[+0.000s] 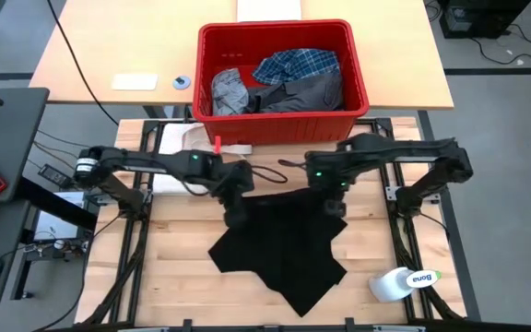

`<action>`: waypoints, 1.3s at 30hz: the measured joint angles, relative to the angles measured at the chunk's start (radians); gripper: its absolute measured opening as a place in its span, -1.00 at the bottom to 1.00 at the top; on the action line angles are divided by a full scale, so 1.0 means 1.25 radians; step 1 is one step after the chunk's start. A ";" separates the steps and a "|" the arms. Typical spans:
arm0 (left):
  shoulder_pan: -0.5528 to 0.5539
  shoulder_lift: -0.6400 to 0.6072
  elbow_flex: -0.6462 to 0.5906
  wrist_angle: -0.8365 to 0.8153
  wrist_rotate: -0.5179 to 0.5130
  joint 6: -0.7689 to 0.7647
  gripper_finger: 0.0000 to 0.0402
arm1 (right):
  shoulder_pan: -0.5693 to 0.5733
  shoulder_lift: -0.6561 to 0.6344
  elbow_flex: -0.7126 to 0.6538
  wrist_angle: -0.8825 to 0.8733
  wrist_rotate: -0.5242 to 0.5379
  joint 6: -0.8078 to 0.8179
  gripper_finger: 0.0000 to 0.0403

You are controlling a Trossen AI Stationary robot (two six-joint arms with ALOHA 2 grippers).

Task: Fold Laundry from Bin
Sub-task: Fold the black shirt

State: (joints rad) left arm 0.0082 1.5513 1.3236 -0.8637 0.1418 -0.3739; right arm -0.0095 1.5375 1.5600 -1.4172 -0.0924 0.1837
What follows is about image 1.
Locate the white paper sheet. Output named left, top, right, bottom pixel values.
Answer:
left=236, top=0, right=303, bottom=22

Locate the light wooden desk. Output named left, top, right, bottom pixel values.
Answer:
left=29, top=0, right=454, bottom=111

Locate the white Bona spray bottle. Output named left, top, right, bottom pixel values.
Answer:
left=368, top=266, right=443, bottom=304

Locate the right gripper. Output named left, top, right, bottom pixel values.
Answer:
left=305, top=154, right=357, bottom=219

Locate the dark grey shirt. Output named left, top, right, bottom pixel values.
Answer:
left=245, top=71, right=344, bottom=114

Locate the long black desk cable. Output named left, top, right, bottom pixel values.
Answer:
left=45, top=0, right=120, bottom=126

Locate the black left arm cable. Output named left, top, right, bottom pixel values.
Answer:
left=180, top=164, right=289, bottom=197

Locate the black aluminium rig frame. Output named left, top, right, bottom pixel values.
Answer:
left=80, top=117, right=467, bottom=332

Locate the red plastic laundry bin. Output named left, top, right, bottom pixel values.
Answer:
left=192, top=18, right=371, bottom=147

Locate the light grey garment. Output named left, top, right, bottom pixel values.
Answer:
left=210, top=67, right=251, bottom=117

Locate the low black desk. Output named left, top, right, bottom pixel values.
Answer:
left=0, top=200, right=31, bottom=315

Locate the black cloth garment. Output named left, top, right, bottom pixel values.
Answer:
left=207, top=186, right=349, bottom=318

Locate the black computer tower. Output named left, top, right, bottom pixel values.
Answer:
left=438, top=0, right=531, bottom=40

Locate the black power brick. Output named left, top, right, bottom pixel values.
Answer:
left=38, top=163, right=71, bottom=189

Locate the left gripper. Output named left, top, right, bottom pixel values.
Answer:
left=218, top=160, right=255, bottom=229

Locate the black side desk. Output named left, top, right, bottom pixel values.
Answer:
left=0, top=87, right=51, bottom=205

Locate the white box device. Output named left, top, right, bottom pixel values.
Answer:
left=29, top=191, right=92, bottom=243

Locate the blue plaid shirt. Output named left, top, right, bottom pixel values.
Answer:
left=252, top=48, right=342, bottom=87

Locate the cream canvas tote bag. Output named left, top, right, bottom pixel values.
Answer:
left=152, top=122, right=254, bottom=196

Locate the small white pad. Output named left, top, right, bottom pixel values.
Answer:
left=111, top=72, right=159, bottom=91

